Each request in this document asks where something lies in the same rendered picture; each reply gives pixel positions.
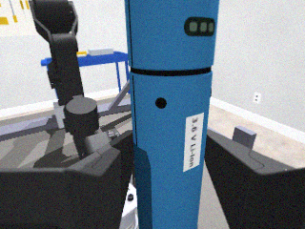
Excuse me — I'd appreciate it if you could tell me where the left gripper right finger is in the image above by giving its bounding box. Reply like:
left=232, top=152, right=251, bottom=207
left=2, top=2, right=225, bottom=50
left=204, top=129, right=305, bottom=229

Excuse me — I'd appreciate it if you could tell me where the grey cylindrical joint module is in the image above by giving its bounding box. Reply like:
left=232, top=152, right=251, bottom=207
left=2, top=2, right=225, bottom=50
left=119, top=211, right=138, bottom=229

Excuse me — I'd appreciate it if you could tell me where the white square plate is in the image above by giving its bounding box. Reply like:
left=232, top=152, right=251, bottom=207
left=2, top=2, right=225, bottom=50
left=121, top=184, right=137, bottom=220

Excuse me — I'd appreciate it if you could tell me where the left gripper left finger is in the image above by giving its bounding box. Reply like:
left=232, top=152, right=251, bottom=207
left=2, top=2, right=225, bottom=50
left=0, top=130, right=134, bottom=229

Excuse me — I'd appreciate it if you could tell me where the black socket-head screw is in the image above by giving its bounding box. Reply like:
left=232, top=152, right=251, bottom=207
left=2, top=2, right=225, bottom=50
left=128, top=194, right=134, bottom=201

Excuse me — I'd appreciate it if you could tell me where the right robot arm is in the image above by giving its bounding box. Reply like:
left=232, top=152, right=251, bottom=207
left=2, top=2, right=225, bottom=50
left=28, top=0, right=120, bottom=159

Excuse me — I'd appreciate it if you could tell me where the blue electric screwdriver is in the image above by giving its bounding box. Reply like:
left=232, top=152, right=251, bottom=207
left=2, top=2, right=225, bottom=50
left=124, top=0, right=219, bottom=229

